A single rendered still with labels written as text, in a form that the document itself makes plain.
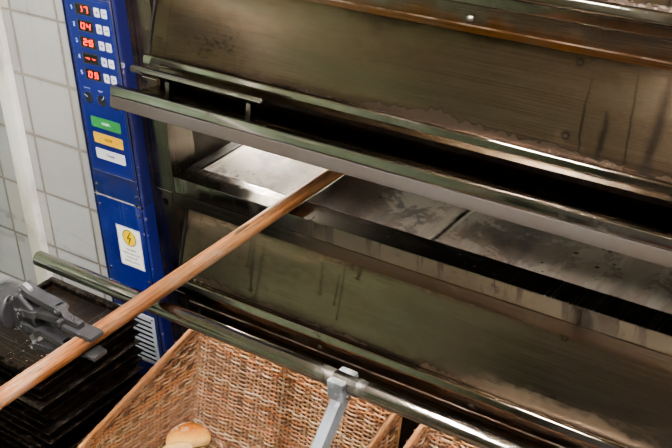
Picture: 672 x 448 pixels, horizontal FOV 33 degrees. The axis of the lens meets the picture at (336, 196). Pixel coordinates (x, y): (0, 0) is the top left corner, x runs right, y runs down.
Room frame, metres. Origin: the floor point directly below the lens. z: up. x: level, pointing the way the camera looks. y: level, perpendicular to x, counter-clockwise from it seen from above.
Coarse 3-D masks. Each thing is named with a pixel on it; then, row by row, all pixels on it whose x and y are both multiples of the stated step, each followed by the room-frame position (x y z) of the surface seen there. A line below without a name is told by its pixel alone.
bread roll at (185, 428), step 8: (184, 424) 2.00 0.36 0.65; (192, 424) 2.00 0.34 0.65; (200, 424) 2.01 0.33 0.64; (176, 432) 1.98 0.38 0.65; (184, 432) 1.98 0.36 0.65; (192, 432) 1.98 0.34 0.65; (200, 432) 1.99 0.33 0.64; (208, 432) 2.00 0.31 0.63; (168, 440) 1.98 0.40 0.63; (176, 440) 1.97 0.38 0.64; (184, 440) 1.97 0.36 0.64; (192, 440) 1.97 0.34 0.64; (200, 440) 1.97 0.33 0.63; (208, 440) 1.98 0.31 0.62
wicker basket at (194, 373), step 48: (192, 336) 2.09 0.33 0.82; (144, 384) 1.97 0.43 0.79; (192, 384) 2.08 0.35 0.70; (240, 384) 2.01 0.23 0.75; (288, 384) 1.94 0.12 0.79; (96, 432) 1.86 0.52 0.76; (144, 432) 1.96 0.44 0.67; (240, 432) 1.98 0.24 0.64; (336, 432) 1.84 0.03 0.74; (384, 432) 1.73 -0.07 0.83
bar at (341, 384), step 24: (48, 264) 1.86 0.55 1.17; (72, 264) 1.85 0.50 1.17; (96, 288) 1.78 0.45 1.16; (120, 288) 1.76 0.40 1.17; (168, 312) 1.68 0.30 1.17; (192, 312) 1.66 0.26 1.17; (216, 336) 1.61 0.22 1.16; (240, 336) 1.58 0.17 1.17; (288, 360) 1.52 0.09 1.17; (312, 360) 1.51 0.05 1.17; (336, 384) 1.45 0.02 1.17; (360, 384) 1.44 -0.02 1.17; (336, 408) 1.44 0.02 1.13; (384, 408) 1.40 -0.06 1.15; (408, 408) 1.38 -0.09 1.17; (432, 408) 1.37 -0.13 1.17; (456, 432) 1.32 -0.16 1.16; (480, 432) 1.31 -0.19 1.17
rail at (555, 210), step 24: (120, 96) 2.04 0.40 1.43; (144, 96) 2.00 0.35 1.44; (216, 120) 1.89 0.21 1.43; (240, 120) 1.86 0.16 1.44; (312, 144) 1.76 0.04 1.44; (336, 144) 1.75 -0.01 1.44; (384, 168) 1.67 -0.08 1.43; (408, 168) 1.65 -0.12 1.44; (480, 192) 1.57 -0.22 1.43; (504, 192) 1.54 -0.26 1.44; (552, 216) 1.49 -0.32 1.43; (576, 216) 1.47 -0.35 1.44; (600, 216) 1.46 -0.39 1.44; (648, 240) 1.40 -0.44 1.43
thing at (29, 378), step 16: (320, 176) 2.08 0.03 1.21; (336, 176) 2.10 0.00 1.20; (304, 192) 2.02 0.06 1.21; (272, 208) 1.95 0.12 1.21; (288, 208) 1.97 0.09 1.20; (256, 224) 1.90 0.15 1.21; (224, 240) 1.84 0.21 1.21; (240, 240) 1.86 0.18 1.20; (208, 256) 1.79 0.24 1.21; (176, 272) 1.74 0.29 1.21; (192, 272) 1.75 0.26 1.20; (160, 288) 1.69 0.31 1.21; (176, 288) 1.72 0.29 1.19; (128, 304) 1.64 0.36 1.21; (144, 304) 1.66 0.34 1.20; (112, 320) 1.60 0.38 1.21; (128, 320) 1.62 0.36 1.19; (64, 352) 1.52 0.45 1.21; (80, 352) 1.54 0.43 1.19; (32, 368) 1.47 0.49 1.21; (48, 368) 1.48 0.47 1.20; (16, 384) 1.44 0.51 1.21; (32, 384) 1.45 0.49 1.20; (0, 400) 1.41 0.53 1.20
